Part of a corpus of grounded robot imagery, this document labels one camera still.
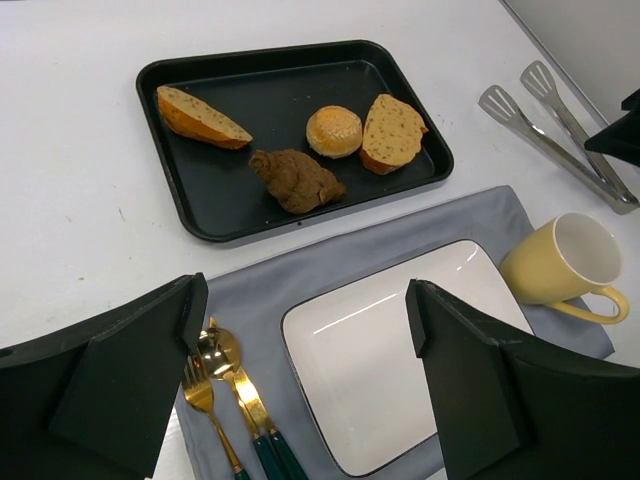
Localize gold knife green handle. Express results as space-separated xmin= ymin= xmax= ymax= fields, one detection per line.
xmin=208 ymin=316 xmax=309 ymax=480

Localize round bun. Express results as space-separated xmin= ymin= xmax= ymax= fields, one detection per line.
xmin=306 ymin=105 xmax=363 ymax=159

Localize brown croissant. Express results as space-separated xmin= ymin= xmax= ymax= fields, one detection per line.
xmin=249 ymin=149 xmax=347 ymax=214

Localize yellow mug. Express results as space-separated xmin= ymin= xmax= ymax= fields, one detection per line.
xmin=499 ymin=213 xmax=630 ymax=325

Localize black baking tray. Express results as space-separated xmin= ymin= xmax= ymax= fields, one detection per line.
xmin=136 ymin=40 xmax=454 ymax=243

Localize gold fork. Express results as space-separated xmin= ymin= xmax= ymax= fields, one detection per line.
xmin=181 ymin=355 xmax=249 ymax=479

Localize gold spoon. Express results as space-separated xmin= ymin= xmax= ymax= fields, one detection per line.
xmin=198 ymin=327 xmax=248 ymax=413

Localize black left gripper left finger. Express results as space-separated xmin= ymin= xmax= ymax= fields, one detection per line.
xmin=1 ymin=273 xmax=208 ymax=479

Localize steel tongs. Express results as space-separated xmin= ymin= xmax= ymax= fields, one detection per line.
xmin=478 ymin=60 xmax=640 ymax=216

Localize white rectangular plate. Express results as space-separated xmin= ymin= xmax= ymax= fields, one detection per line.
xmin=282 ymin=240 xmax=532 ymax=479

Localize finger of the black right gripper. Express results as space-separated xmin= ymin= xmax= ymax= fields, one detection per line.
xmin=621 ymin=89 xmax=640 ymax=112
xmin=584 ymin=112 xmax=640 ymax=167

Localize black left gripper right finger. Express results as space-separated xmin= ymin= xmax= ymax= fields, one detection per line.
xmin=405 ymin=279 xmax=639 ymax=479

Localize seeded bread slice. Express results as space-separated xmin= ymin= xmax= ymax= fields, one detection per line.
xmin=156 ymin=85 xmax=253 ymax=150
xmin=359 ymin=93 xmax=428 ymax=175

